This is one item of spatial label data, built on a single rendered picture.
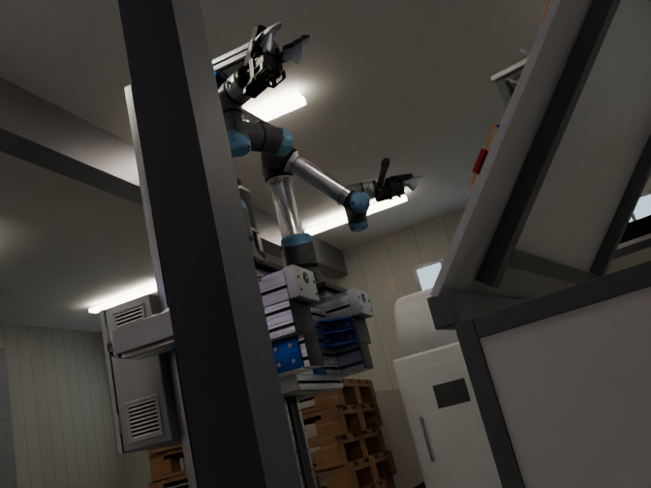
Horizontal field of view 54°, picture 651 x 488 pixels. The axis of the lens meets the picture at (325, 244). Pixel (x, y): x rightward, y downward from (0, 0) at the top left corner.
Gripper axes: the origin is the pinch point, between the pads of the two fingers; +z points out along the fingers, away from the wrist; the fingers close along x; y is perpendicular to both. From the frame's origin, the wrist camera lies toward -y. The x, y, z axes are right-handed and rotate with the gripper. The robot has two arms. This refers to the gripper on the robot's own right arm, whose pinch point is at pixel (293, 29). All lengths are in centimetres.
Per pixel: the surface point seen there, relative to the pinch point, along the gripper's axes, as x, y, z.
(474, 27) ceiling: -244, -179, -84
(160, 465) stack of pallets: -128, 65, -320
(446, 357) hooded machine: -266, 22, -178
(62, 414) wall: -235, -55, -795
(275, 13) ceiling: -110, -160, -130
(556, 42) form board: -22, 29, 49
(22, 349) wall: -173, -134, -771
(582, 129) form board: -55, 31, 36
